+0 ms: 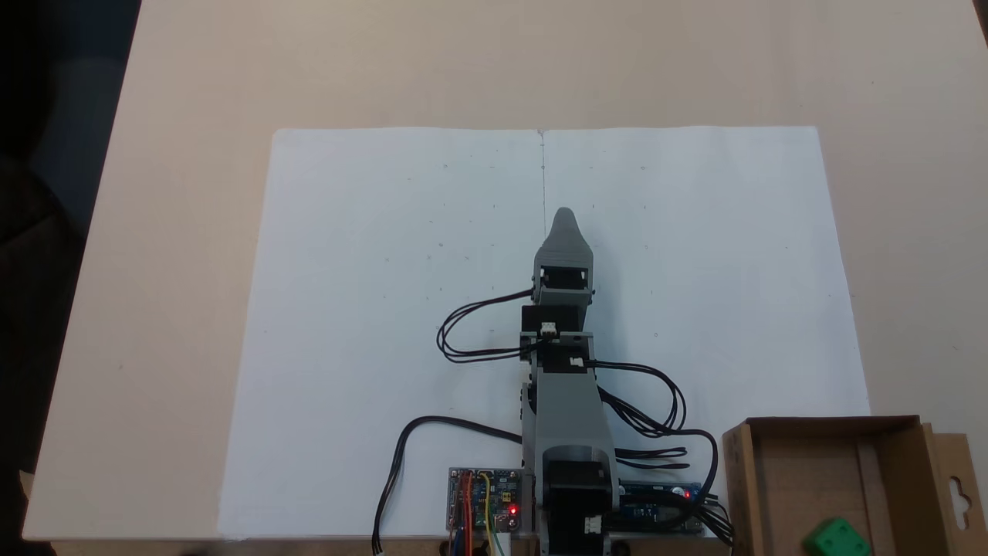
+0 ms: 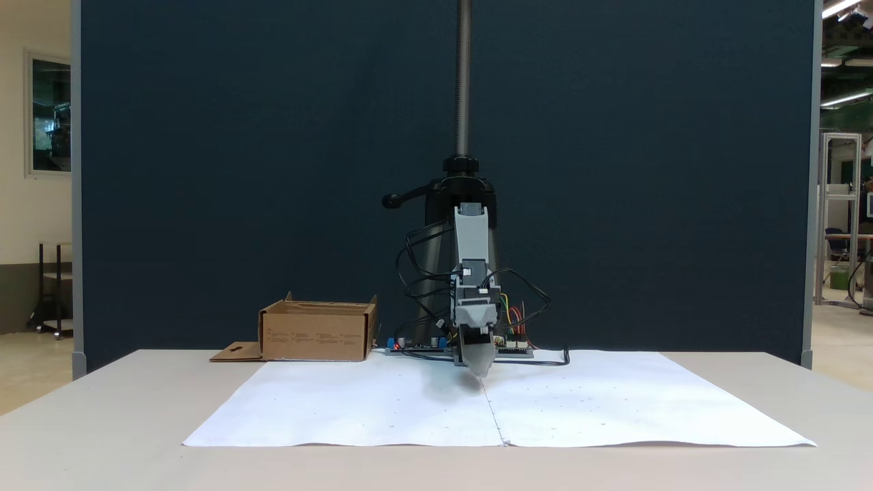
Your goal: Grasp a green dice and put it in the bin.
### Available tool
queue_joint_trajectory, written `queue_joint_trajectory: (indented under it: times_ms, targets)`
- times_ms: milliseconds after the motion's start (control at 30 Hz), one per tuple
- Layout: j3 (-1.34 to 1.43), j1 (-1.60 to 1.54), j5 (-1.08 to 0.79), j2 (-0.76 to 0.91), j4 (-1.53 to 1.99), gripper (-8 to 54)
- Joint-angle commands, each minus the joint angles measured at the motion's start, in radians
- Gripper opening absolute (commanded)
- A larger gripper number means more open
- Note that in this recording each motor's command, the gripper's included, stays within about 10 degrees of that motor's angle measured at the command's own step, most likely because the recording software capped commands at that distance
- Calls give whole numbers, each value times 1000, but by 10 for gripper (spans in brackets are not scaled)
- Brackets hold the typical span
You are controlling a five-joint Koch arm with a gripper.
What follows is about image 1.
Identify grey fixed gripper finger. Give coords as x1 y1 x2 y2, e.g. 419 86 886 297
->
534 206 594 266

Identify brown cardboard box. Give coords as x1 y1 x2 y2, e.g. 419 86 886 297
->
721 415 988 556

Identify black servo cable loop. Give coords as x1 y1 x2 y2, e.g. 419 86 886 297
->
590 358 736 546
435 289 543 364

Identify coloured jumper wires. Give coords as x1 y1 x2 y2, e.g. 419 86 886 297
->
451 470 512 556

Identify white paper sheet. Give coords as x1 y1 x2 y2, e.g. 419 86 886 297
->
218 126 872 540

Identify green dice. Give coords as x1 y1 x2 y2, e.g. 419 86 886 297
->
803 517 872 556

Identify circuit board with coloured wires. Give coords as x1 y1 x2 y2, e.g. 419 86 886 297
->
447 466 525 535

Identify blue circuit board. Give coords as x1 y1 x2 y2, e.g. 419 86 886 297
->
617 480 708 534

